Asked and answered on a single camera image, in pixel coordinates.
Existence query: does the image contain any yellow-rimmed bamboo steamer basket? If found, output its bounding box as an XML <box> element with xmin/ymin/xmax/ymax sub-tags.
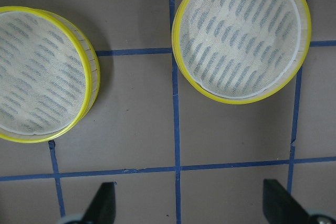
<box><xmin>172</xmin><ymin>0</ymin><xmax>311</xmax><ymax>104</ymax></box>

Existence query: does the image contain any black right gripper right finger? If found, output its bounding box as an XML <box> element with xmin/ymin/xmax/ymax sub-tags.
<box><xmin>262</xmin><ymin>179</ymin><xmax>309</xmax><ymax>224</ymax></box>

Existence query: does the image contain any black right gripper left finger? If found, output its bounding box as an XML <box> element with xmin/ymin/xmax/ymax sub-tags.
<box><xmin>81</xmin><ymin>182</ymin><xmax>116</xmax><ymax>224</ymax></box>

